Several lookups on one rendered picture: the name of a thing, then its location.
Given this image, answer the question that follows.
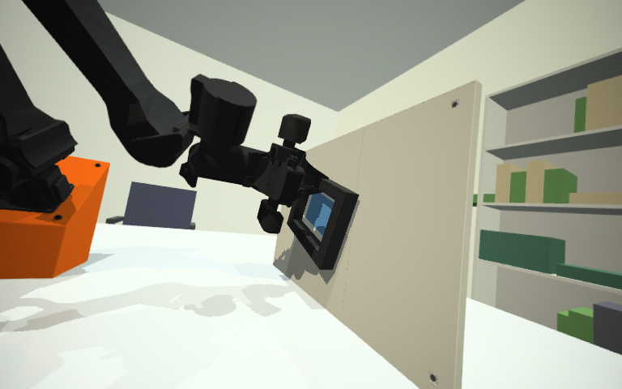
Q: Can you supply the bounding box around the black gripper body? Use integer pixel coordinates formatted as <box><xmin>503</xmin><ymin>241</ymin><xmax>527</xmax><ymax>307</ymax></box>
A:
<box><xmin>234</xmin><ymin>114</ymin><xmax>311</xmax><ymax>234</ymax></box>

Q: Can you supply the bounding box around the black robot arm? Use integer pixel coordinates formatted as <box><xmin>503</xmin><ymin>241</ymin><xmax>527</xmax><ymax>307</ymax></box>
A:
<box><xmin>0</xmin><ymin>0</ymin><xmax>305</xmax><ymax>214</ymax></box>

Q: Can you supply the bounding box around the beige wall panel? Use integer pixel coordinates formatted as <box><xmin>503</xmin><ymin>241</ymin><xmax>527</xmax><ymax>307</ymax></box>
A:
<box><xmin>273</xmin><ymin>80</ymin><xmax>483</xmax><ymax>389</ymax></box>

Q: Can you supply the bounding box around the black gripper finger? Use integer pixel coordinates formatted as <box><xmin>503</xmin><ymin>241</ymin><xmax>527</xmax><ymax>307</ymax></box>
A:
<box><xmin>287</xmin><ymin>184</ymin><xmax>322</xmax><ymax>207</ymax></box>
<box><xmin>297</xmin><ymin>148</ymin><xmax>329</xmax><ymax>179</ymax></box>

